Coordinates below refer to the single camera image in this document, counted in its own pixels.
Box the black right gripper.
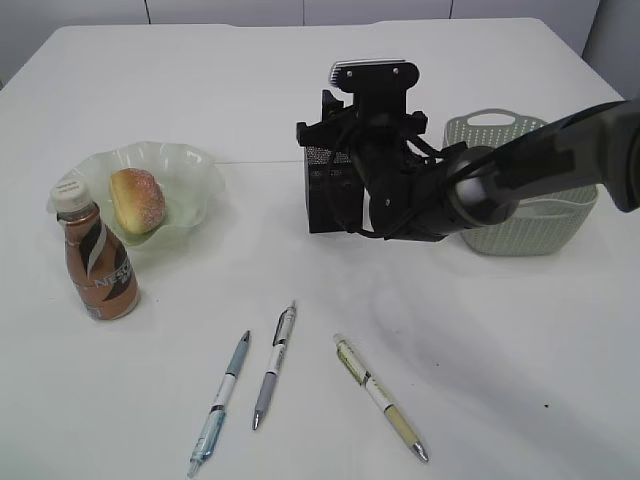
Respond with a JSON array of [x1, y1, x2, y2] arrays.
[[296, 88, 428, 158]]

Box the beige green pen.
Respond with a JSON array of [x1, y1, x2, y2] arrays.
[[333, 333, 430, 464]]

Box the sugared bread roll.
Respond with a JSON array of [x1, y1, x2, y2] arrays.
[[109, 168, 166, 235]]

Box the brown coffee bottle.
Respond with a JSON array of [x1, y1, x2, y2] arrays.
[[50, 179, 139, 321]]

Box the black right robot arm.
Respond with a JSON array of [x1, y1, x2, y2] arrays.
[[296, 92, 639, 242]]

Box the black mesh pen holder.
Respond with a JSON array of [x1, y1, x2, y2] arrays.
[[304, 146, 364, 234]]

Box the green woven plastic basket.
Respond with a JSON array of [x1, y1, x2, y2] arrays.
[[443, 108, 599, 257]]

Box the pale green glass plate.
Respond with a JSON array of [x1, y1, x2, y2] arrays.
[[62, 141, 225, 251]]

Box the grey white pen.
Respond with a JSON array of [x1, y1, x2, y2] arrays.
[[251, 300, 297, 431]]

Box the light blue pen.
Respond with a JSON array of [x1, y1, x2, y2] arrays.
[[187, 330, 251, 479]]

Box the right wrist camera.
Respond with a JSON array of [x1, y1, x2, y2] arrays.
[[329, 59, 420, 94]]

